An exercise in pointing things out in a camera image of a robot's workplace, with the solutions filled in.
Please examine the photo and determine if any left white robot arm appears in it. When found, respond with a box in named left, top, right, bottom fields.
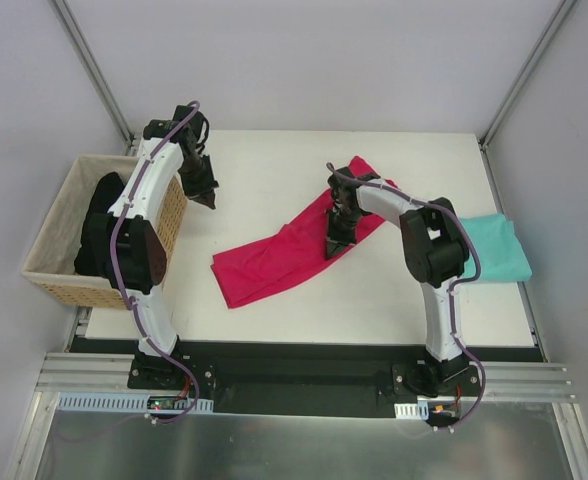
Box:
left=88, top=100, right=219, bottom=389

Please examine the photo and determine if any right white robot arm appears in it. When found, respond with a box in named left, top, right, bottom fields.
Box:
left=325, top=165, right=477, bottom=395

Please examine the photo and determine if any black t shirt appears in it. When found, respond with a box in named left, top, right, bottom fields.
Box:
left=74, top=172, right=125, bottom=277

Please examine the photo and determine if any folded teal t shirt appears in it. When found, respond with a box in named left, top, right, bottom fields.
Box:
left=460, top=213, right=532, bottom=283

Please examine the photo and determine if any wicker laundry basket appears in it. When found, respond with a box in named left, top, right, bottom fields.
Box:
left=20, top=154, right=189, bottom=312

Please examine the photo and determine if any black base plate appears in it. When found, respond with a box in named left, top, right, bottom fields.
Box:
left=127, top=341, right=482, bottom=418

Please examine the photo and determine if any right white cable duct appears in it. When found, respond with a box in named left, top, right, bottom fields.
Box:
left=394, top=401, right=429, bottom=421

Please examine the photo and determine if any white cable duct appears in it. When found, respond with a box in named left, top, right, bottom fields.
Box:
left=394, top=401, right=429, bottom=421
left=57, top=393, right=214, bottom=415

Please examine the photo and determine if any left rear aluminium post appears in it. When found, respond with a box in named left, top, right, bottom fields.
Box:
left=48, top=0, right=135, bottom=147

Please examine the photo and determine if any aluminium post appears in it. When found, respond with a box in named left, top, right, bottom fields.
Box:
left=477, top=0, right=580, bottom=151
left=48, top=0, right=135, bottom=147

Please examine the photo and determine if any left white cable duct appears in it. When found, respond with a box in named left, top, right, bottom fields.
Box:
left=57, top=393, right=214, bottom=415

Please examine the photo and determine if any aluminium rail frame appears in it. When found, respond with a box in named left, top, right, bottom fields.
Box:
left=3, top=299, right=588, bottom=480

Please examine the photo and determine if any right rear aluminium post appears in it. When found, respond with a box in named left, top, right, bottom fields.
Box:
left=477, top=0, right=580, bottom=151

